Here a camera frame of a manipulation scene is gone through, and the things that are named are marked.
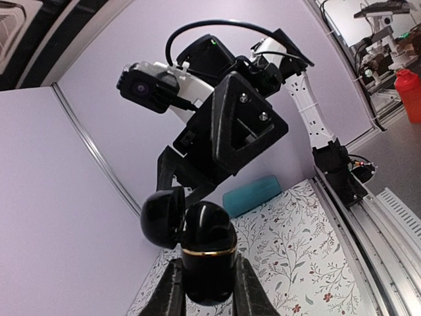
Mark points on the right aluminium post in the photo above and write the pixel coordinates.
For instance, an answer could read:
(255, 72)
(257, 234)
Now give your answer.
(95, 152)

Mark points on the floral tablecloth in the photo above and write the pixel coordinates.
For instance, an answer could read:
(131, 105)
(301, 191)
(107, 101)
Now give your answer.
(296, 254)

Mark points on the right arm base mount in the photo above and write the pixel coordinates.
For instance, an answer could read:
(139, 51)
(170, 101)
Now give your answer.
(344, 172)

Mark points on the teal cup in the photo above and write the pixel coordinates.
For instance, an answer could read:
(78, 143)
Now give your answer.
(245, 198)

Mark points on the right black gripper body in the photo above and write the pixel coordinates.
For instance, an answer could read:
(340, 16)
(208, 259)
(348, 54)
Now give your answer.
(196, 148)

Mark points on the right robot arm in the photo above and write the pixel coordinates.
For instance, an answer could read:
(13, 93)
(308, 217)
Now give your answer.
(275, 63)

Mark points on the black earbud charging case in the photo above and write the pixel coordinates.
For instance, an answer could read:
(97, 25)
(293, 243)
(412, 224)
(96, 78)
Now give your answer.
(207, 239)

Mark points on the red object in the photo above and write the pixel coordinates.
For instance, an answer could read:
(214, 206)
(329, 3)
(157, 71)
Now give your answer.
(407, 84)

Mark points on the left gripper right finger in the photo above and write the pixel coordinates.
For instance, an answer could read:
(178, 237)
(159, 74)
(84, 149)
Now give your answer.
(249, 297)

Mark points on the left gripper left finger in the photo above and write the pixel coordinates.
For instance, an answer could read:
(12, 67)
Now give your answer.
(168, 297)

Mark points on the front aluminium rail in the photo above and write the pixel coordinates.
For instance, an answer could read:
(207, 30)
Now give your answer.
(380, 237)

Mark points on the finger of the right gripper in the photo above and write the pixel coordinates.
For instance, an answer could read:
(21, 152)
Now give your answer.
(173, 168)
(243, 123)

